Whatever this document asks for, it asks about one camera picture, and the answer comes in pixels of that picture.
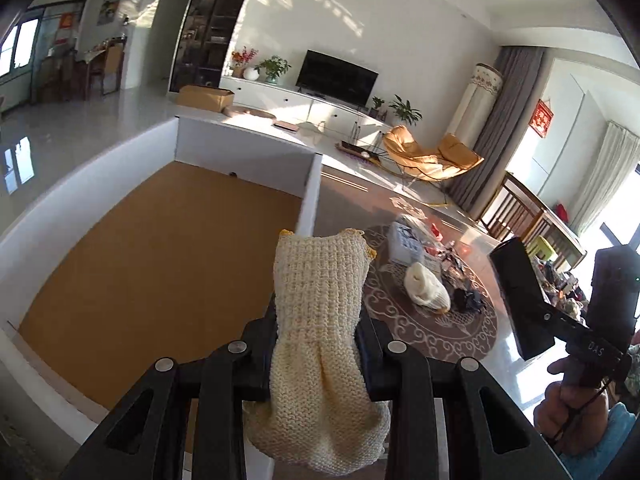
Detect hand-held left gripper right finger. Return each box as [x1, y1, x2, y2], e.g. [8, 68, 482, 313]
[352, 310, 566, 480]

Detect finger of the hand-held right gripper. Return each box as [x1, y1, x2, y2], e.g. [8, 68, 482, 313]
[537, 307, 587, 347]

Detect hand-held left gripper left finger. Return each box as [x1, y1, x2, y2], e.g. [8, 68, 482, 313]
[59, 305, 278, 480]

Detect cream knitted sock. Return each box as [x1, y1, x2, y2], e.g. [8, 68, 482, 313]
[404, 261, 452, 311]
[245, 229, 392, 476]

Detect rhinestone bow hair clip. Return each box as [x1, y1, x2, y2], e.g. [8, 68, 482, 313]
[442, 252, 473, 286]

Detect cartoon print plastic box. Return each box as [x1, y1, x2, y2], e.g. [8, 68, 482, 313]
[387, 222, 426, 266]

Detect white cardboard box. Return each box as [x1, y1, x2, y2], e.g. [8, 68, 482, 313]
[0, 115, 323, 480]

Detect person's right forearm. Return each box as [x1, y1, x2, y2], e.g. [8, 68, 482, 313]
[557, 400, 640, 480]

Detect person's right hand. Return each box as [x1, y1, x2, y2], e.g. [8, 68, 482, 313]
[532, 355, 612, 443]

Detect pile of assorted clutter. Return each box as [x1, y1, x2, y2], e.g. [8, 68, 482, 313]
[537, 255, 591, 321]

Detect green plastic stool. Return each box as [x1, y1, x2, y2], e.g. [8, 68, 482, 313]
[527, 235, 551, 261]

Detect dark beaded hair accessory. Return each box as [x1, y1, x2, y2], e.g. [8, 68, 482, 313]
[450, 287, 486, 313]

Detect white sheer curtain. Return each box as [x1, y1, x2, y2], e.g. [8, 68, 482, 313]
[567, 120, 640, 236]

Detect grey curtain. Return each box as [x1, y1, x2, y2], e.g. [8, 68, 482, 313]
[447, 46, 546, 218]

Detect tan lounge chair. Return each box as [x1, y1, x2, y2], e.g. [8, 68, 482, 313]
[382, 125, 485, 193]

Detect covered standing air conditioner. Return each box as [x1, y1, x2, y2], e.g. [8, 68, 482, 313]
[446, 62, 505, 146]

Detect round floor cushion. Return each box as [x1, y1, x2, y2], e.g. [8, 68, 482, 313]
[225, 105, 276, 121]

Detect large leafy potted plant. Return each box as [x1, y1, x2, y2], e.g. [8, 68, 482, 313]
[389, 94, 423, 126]

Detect white TV cabinet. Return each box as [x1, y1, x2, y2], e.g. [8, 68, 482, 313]
[220, 76, 396, 146]

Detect brown cardboard box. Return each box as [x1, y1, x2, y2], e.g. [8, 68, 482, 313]
[177, 85, 235, 111]

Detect black television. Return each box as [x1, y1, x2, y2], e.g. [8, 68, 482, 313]
[295, 50, 379, 107]

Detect bushy green potted plant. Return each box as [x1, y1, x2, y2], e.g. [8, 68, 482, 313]
[257, 55, 292, 84]

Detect red flowers in pot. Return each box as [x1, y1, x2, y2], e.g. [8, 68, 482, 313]
[230, 46, 261, 79]

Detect wooden dining chair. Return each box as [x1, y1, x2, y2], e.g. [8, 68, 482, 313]
[102, 42, 126, 95]

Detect dark glass display cabinet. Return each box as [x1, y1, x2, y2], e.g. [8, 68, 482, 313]
[169, 0, 263, 93]

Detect red wall hanging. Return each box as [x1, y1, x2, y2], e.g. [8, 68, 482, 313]
[532, 99, 555, 137]

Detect framed wall picture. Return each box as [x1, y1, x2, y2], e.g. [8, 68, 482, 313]
[96, 0, 125, 26]

